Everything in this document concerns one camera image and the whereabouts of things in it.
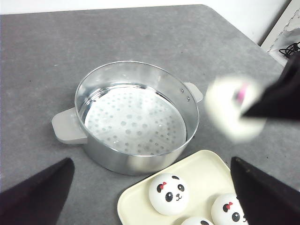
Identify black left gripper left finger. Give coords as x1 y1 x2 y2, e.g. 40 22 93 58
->
0 157 75 225

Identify steel steamer pot grey handles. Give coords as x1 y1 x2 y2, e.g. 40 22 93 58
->
52 61 203 175

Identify white panda bun red bow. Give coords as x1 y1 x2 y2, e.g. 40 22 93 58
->
149 173 189 216
211 193 248 225

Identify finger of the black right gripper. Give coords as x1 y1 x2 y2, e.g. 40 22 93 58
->
242 52 300 120

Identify white panda bun pink bow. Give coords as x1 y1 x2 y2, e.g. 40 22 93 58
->
204 75 266 143

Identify black cable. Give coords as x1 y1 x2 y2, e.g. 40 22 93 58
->
278 41 300 58

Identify white printed board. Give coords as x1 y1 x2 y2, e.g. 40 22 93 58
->
261 0 300 66

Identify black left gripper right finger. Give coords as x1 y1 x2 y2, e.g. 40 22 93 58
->
231 157 300 225

